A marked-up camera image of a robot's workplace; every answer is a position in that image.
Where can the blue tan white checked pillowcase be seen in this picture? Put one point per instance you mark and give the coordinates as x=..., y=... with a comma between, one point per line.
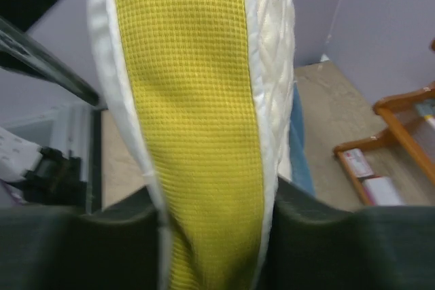
x=300, y=175

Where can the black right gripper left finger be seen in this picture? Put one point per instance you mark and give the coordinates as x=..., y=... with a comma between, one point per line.
x=53, y=247

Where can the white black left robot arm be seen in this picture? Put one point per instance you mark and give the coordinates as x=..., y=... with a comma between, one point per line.
x=49, y=99

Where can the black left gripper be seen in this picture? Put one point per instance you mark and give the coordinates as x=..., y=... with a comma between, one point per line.
x=23, y=55

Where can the brown wooden shelf rack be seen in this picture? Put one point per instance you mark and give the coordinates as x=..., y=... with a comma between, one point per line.
x=403, y=150

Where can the white box with red side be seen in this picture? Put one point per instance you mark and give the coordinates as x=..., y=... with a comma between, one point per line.
x=381, y=192

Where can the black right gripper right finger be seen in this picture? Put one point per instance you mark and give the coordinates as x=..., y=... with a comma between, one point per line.
x=315, y=246

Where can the white red small box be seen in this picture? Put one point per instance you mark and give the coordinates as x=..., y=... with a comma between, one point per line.
x=356, y=161

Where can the white pillow with yellow band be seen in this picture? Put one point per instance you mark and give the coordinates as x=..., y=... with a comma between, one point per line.
x=201, y=92

